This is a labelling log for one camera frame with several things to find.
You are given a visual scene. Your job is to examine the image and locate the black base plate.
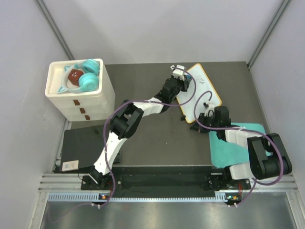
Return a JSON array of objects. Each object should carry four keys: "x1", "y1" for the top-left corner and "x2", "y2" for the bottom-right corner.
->
[{"x1": 81, "y1": 166, "x2": 251, "y2": 198}]

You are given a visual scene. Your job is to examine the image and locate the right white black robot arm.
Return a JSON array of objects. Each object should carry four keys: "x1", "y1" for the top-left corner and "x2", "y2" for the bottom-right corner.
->
[{"x1": 191, "y1": 102, "x2": 293, "y2": 189}]

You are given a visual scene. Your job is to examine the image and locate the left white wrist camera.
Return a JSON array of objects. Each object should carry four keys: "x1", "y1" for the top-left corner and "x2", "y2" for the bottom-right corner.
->
[{"x1": 171, "y1": 65, "x2": 185, "y2": 81}]

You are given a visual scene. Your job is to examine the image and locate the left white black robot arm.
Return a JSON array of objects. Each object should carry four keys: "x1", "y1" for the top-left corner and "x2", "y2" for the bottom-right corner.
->
[{"x1": 89, "y1": 75, "x2": 195, "y2": 189}]

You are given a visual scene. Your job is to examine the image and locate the teal cat ear headphones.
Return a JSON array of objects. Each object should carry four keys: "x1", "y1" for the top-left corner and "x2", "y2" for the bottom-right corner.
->
[{"x1": 57, "y1": 59, "x2": 100, "y2": 94}]

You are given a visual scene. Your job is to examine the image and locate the black box with label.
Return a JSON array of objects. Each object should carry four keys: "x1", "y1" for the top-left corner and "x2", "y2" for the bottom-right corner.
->
[{"x1": 60, "y1": 125, "x2": 121, "y2": 173}]

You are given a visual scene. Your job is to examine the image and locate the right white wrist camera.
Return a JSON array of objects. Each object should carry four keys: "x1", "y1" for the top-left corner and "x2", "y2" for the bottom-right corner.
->
[{"x1": 203, "y1": 101, "x2": 215, "y2": 115}]

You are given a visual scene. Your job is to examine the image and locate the purple cable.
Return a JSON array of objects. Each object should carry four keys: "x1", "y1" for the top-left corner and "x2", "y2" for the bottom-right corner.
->
[
  {"x1": 47, "y1": 65, "x2": 197, "y2": 224},
  {"x1": 194, "y1": 92, "x2": 285, "y2": 208}
]

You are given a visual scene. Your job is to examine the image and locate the teal cutting board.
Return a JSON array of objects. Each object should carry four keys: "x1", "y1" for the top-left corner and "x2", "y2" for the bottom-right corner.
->
[{"x1": 208, "y1": 123, "x2": 272, "y2": 168}]

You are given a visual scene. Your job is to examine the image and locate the dark red cube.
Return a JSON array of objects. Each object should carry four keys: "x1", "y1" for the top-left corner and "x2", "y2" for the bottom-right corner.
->
[{"x1": 68, "y1": 69, "x2": 84, "y2": 86}]

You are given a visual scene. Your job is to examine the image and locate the yellow framed whiteboard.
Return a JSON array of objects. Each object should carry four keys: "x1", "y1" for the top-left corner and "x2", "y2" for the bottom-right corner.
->
[{"x1": 180, "y1": 63, "x2": 222, "y2": 124}]

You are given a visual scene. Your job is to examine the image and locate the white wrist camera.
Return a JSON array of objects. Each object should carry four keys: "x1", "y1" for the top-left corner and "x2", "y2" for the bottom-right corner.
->
[
  {"x1": 171, "y1": 65, "x2": 185, "y2": 81},
  {"x1": 203, "y1": 101, "x2": 215, "y2": 115}
]

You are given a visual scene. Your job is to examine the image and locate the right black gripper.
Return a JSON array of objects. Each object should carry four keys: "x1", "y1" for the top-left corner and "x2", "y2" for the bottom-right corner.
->
[{"x1": 190, "y1": 113, "x2": 220, "y2": 134}]

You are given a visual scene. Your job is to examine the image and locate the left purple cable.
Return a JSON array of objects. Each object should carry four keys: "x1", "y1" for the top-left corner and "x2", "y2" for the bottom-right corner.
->
[{"x1": 47, "y1": 65, "x2": 197, "y2": 224}]

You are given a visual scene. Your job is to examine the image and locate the aluminium frame rail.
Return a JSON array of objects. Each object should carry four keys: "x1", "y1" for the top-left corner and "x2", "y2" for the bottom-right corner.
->
[{"x1": 38, "y1": 174, "x2": 86, "y2": 192}]

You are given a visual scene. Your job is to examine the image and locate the grey slotted cable duct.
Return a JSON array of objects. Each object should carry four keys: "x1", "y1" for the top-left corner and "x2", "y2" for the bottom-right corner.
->
[{"x1": 48, "y1": 192, "x2": 239, "y2": 203}]

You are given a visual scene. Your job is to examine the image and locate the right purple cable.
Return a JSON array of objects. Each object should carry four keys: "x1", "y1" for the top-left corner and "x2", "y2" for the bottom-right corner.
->
[{"x1": 194, "y1": 92, "x2": 285, "y2": 208}]

